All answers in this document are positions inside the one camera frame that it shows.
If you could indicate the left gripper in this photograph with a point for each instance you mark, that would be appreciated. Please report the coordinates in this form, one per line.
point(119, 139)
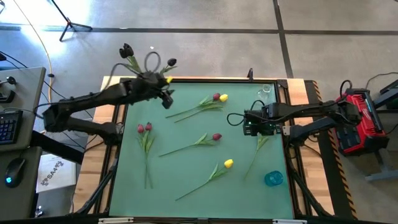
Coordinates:
point(152, 84)

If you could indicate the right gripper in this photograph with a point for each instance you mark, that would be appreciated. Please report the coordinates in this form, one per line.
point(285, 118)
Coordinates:
point(261, 127)

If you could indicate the black artificial tulip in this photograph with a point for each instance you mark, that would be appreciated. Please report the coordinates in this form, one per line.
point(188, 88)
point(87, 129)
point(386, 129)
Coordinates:
point(123, 53)
point(130, 53)
point(127, 46)
point(171, 62)

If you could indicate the red artificial tulip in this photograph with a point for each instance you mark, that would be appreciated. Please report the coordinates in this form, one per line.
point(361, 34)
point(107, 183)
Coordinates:
point(140, 128)
point(217, 137)
point(148, 126)
point(216, 96)

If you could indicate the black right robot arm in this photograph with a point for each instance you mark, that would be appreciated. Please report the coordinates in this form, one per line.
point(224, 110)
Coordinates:
point(311, 109)

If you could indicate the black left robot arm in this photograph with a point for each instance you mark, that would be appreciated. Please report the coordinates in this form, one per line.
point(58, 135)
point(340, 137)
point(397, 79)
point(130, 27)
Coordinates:
point(93, 96)

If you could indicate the ribbed round clear glass vase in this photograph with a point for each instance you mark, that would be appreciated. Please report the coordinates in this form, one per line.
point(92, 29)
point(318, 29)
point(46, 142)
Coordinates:
point(262, 93)

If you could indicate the blue glass vase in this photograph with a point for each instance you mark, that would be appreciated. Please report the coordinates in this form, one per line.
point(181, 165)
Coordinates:
point(273, 179)

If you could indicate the yellow tape tag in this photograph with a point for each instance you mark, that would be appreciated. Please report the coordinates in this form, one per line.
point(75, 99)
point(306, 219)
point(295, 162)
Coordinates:
point(169, 80)

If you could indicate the black table clamp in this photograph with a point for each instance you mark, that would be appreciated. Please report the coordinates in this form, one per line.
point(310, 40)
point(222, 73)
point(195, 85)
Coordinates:
point(250, 74)

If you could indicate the green table mat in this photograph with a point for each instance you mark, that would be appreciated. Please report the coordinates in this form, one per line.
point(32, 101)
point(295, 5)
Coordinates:
point(242, 205)

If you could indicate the yellow black hazard stripe edge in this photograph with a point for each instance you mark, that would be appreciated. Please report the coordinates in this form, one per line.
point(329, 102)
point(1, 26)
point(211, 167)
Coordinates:
point(342, 174)

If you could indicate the white label strip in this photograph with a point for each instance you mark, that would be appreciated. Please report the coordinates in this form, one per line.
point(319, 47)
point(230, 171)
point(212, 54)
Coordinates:
point(115, 220)
point(289, 221)

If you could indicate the black tripod stand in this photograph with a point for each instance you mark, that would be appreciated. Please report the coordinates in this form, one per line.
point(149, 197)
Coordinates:
point(69, 25)

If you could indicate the black desk beam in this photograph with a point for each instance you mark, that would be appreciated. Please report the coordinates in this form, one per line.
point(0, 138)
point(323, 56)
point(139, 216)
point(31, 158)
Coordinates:
point(56, 148)

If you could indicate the dark equipment case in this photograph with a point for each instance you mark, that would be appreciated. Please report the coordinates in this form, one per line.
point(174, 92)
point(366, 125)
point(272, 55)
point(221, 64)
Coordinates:
point(390, 93)

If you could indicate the grey desk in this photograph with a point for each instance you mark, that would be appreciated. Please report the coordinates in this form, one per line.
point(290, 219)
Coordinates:
point(25, 199)
point(28, 93)

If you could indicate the white printed paper sheet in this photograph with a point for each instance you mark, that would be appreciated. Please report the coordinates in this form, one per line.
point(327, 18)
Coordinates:
point(59, 180)

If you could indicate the small black desk device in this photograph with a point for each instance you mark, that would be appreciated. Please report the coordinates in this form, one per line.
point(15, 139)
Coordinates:
point(6, 96)
point(11, 80)

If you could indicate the black keyboard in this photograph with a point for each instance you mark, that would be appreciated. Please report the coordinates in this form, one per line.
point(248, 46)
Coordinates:
point(9, 127)

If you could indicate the black computer mouse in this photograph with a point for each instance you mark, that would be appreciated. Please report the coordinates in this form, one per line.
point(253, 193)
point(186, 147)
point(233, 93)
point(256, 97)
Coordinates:
point(15, 169)

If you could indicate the black metal table frame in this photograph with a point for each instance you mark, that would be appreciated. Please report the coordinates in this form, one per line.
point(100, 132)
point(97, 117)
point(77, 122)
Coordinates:
point(202, 80)

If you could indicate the grey metal bracket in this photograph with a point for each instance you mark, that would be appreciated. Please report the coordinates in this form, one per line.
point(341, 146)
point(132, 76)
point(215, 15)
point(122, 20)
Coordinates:
point(384, 174)

